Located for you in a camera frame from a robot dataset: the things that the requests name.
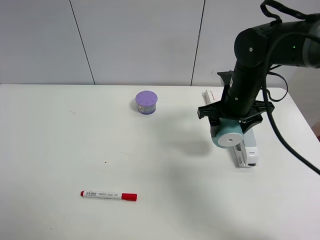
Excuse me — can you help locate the teal pencil sharpener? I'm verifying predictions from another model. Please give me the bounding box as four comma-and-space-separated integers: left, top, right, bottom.
212, 118, 244, 149

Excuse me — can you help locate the white staples box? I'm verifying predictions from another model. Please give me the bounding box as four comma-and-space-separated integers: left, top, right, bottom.
202, 87, 223, 105

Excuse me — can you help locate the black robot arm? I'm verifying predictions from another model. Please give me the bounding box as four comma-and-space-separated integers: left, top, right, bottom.
197, 13, 320, 137

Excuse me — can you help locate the red whiteboard marker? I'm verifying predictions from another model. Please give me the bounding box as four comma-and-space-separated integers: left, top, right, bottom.
80, 190, 138, 202

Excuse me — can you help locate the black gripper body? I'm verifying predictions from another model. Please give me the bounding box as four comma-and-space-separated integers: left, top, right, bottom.
197, 71, 275, 122

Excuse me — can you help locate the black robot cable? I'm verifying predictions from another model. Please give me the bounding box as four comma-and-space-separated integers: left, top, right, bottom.
259, 0, 320, 175

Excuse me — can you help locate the grey white stapler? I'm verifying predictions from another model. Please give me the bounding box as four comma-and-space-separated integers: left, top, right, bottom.
233, 128, 259, 168

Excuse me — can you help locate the purple lidded round container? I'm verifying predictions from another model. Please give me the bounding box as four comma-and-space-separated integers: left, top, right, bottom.
135, 90, 158, 115

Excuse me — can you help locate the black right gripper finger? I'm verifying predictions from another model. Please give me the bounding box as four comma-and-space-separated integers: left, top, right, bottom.
240, 114, 263, 133

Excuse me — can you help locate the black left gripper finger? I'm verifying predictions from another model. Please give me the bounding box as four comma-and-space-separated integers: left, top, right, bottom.
208, 116, 221, 138

